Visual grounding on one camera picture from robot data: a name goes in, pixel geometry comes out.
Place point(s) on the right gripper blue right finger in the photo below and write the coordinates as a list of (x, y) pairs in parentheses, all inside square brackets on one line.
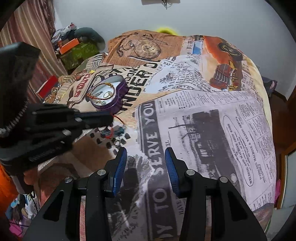
[(189, 184)]

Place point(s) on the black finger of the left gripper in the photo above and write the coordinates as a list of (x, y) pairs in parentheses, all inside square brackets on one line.
[(91, 120)]

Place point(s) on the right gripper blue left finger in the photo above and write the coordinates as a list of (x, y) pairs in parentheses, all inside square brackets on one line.
[(102, 184)]

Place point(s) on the purple heart-shaped tin box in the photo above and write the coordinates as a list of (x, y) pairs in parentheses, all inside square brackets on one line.
[(108, 94)]

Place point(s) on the green patterned bag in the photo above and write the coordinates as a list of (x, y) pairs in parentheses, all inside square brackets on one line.
[(75, 56)]

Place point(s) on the orange box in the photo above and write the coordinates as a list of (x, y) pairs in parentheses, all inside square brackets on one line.
[(71, 44)]

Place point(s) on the newspaper print bed cover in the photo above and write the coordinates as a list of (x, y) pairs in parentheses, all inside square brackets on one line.
[(198, 95)]

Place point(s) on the grey plush pillow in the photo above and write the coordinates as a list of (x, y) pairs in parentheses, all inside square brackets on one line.
[(86, 34)]

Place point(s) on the striped red curtain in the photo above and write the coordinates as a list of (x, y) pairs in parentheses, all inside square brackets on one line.
[(33, 22)]

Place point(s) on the yellow round object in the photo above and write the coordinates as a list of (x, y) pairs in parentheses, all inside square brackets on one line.
[(166, 30)]

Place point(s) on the dark bag on floor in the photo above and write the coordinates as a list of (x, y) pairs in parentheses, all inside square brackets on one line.
[(269, 85)]

